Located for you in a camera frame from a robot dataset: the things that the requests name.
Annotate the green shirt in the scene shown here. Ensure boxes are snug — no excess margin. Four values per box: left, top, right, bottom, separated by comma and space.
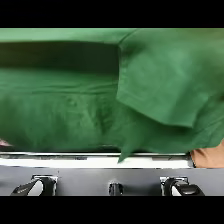
0, 27, 224, 164

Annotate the brown garment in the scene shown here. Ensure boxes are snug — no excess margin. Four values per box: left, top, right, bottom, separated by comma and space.
190, 140, 224, 169

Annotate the silver frame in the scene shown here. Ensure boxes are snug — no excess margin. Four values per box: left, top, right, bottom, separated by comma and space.
0, 151, 224, 197

